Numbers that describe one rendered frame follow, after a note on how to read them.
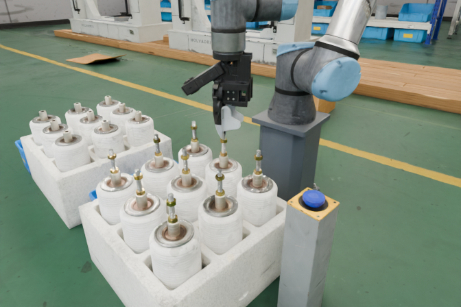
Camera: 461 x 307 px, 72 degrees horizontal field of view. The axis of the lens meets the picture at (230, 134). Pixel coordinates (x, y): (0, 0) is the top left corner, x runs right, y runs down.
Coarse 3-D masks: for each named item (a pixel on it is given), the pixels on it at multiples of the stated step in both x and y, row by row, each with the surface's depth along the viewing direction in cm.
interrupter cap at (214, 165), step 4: (212, 160) 84; (216, 160) 84; (228, 160) 84; (232, 160) 84; (212, 164) 82; (216, 164) 82; (228, 164) 83; (232, 164) 82; (236, 164) 82; (212, 168) 80; (216, 168) 80; (220, 168) 81; (224, 168) 81; (228, 168) 81; (232, 168) 81; (236, 168) 81; (216, 172) 79; (224, 172) 79; (228, 172) 79
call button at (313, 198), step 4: (304, 192) 59; (308, 192) 58; (312, 192) 58; (316, 192) 58; (320, 192) 58; (304, 196) 57; (308, 196) 57; (312, 196) 57; (316, 196) 57; (320, 196) 57; (324, 196) 57; (304, 200) 57; (308, 200) 56; (312, 200) 56; (316, 200) 56; (320, 200) 56; (324, 200) 57; (308, 204) 57; (312, 204) 56; (316, 204) 56; (320, 204) 56
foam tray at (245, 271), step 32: (96, 224) 72; (96, 256) 80; (128, 256) 64; (224, 256) 64; (256, 256) 69; (128, 288) 66; (160, 288) 57; (192, 288) 57; (224, 288) 64; (256, 288) 74
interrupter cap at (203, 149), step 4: (200, 144) 93; (184, 148) 91; (188, 148) 91; (200, 148) 91; (204, 148) 90; (208, 148) 90; (188, 152) 88; (192, 152) 89; (196, 152) 89; (200, 152) 88; (204, 152) 88; (192, 156) 87; (196, 156) 87
